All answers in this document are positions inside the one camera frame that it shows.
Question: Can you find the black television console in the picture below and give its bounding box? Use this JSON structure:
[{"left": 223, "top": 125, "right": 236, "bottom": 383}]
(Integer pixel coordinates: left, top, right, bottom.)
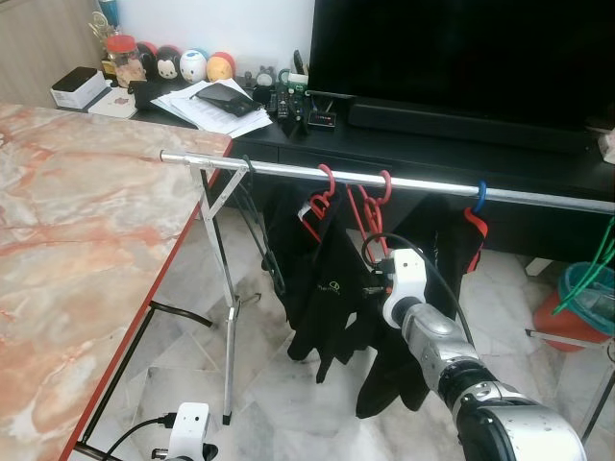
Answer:
[{"left": 58, "top": 91, "right": 615, "bottom": 265}]

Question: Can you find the white paper stack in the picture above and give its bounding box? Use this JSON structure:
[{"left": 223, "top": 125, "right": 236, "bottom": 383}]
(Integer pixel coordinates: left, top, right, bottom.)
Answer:
[{"left": 151, "top": 79, "right": 273, "bottom": 138}]

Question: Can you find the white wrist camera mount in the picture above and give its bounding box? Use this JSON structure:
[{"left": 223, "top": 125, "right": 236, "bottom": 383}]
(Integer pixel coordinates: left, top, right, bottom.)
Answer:
[
  {"left": 165, "top": 401, "right": 212, "bottom": 461},
  {"left": 381, "top": 247, "right": 430, "bottom": 330}
]

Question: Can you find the blue hook hanger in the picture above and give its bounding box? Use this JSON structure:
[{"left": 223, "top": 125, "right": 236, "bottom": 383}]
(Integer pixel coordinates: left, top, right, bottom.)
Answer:
[{"left": 471, "top": 181, "right": 489, "bottom": 214}]

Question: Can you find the small black digital clock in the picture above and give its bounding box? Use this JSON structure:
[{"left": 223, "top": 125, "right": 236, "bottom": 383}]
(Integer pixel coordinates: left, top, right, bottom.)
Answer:
[{"left": 307, "top": 110, "right": 337, "bottom": 132}]

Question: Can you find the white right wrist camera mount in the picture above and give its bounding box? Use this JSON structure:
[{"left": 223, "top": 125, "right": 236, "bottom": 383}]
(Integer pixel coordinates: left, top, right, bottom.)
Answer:
[{"left": 381, "top": 247, "right": 430, "bottom": 330}]

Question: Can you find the green plastic hanger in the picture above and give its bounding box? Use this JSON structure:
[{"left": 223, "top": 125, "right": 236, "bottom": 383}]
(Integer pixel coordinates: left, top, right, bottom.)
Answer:
[{"left": 553, "top": 216, "right": 615, "bottom": 318}]

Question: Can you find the light wood cabinet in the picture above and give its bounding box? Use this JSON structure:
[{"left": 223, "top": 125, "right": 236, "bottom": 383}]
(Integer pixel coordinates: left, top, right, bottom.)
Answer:
[{"left": 0, "top": 0, "right": 105, "bottom": 107}]

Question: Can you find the gold ornament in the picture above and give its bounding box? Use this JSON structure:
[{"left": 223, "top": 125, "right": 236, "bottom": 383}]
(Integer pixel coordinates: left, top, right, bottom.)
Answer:
[{"left": 88, "top": 10, "right": 116, "bottom": 44}]

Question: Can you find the black shirt with red collar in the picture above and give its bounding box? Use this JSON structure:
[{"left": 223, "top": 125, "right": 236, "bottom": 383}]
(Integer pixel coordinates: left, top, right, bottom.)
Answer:
[{"left": 356, "top": 197, "right": 489, "bottom": 420}]

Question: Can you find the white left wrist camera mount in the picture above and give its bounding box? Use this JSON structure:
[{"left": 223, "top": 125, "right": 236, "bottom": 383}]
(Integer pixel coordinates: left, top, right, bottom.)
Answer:
[{"left": 165, "top": 401, "right": 212, "bottom": 461}]

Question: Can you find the white round plush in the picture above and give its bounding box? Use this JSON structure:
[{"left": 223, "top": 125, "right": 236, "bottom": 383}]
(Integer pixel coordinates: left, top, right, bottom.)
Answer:
[{"left": 179, "top": 48, "right": 208, "bottom": 84}]

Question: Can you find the pink white card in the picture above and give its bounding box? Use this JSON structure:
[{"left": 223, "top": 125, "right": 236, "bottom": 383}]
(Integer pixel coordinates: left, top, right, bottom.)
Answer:
[{"left": 88, "top": 88, "right": 137, "bottom": 118}]

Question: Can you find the orange plastic bucket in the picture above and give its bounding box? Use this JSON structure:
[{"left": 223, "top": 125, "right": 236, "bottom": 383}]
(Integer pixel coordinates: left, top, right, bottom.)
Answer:
[{"left": 533, "top": 288, "right": 615, "bottom": 352}]

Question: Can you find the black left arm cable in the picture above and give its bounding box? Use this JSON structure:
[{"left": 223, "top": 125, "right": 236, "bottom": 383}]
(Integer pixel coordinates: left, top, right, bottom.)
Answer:
[{"left": 101, "top": 413, "right": 179, "bottom": 461}]

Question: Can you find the black wire hanger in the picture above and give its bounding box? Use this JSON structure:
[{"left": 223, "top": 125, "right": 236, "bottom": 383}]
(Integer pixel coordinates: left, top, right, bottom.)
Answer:
[{"left": 235, "top": 158, "right": 289, "bottom": 299}]

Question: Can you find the silver metal clothes rack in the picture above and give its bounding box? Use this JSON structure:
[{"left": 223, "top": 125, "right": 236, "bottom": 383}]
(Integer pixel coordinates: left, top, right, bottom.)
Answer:
[{"left": 160, "top": 149, "right": 615, "bottom": 445}]

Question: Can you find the black red mouse plush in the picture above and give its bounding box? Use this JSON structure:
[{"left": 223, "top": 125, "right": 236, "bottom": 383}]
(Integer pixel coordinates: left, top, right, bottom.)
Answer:
[{"left": 135, "top": 41, "right": 160, "bottom": 83}]

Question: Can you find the white box with black lid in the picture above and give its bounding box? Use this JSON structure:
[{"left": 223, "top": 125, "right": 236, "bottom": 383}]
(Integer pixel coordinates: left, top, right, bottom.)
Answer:
[{"left": 50, "top": 67, "right": 111, "bottom": 109}]

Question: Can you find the orange round plush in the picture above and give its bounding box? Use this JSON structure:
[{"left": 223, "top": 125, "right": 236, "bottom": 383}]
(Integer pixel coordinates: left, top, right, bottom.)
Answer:
[{"left": 206, "top": 52, "right": 236, "bottom": 84}]

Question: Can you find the black mouse plush white face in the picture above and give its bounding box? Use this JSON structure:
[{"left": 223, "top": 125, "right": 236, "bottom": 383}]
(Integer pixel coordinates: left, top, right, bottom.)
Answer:
[{"left": 154, "top": 45, "right": 184, "bottom": 81}]

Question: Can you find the black flat television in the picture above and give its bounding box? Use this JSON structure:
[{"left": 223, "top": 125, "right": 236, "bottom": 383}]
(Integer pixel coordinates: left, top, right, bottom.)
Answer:
[{"left": 309, "top": 0, "right": 615, "bottom": 131}]

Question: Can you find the black flat pouch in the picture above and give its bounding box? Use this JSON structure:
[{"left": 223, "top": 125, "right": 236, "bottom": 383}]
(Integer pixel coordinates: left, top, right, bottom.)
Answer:
[{"left": 194, "top": 83, "right": 253, "bottom": 118}]

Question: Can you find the black soundbar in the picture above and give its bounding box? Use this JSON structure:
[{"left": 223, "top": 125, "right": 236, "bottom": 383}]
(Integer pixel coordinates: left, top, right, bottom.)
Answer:
[{"left": 348, "top": 101, "right": 602, "bottom": 155}]

